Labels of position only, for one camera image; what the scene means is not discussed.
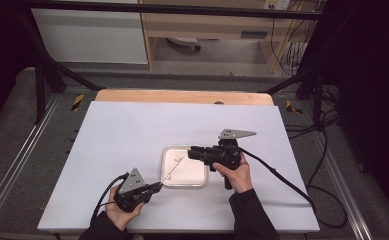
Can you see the light wooden table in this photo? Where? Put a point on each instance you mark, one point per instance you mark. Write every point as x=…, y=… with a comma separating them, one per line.
x=182, y=96

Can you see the small white food piece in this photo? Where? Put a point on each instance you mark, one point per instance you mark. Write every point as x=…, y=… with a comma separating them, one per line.
x=178, y=157

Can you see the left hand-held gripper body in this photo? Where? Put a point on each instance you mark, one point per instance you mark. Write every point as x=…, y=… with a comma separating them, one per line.
x=132, y=196

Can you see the black curtain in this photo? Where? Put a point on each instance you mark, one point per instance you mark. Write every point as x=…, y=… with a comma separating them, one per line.
x=2, y=50
x=375, y=83

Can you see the square metal tray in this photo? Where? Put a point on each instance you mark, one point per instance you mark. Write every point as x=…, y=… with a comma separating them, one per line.
x=190, y=171

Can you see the white wall socket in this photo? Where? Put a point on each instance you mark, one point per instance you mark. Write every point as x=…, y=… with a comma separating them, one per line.
x=277, y=4

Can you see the person's left hand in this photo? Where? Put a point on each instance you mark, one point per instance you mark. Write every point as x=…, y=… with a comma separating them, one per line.
x=122, y=216

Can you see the office chair base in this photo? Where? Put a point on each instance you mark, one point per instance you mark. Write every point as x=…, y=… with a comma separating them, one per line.
x=183, y=41

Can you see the light wooden desk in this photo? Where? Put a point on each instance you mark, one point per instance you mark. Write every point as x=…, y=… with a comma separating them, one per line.
x=208, y=23

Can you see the black metal frame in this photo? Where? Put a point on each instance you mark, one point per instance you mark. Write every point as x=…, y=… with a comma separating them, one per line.
x=182, y=10

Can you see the aluminium floor rail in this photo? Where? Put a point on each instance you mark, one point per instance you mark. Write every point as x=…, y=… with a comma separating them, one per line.
x=18, y=160
x=343, y=186

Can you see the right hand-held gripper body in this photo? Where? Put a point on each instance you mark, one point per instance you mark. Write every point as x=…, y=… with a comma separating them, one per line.
x=225, y=155

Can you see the white cabinet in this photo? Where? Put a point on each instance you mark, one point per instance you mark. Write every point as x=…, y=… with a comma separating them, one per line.
x=88, y=36

